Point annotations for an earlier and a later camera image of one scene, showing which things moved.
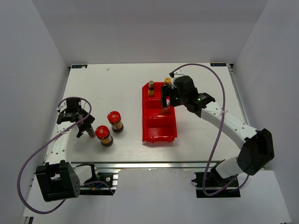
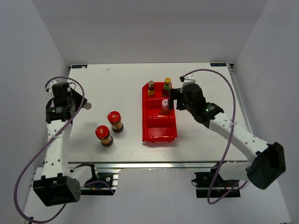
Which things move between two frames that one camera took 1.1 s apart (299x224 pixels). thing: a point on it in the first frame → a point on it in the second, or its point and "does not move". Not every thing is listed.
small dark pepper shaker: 91,133 → 88,106
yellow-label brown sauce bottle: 151,88 does not move
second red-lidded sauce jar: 103,133 does not move
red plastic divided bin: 159,124 does not move
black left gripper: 87,123 → 78,97
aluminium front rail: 147,164 does not move
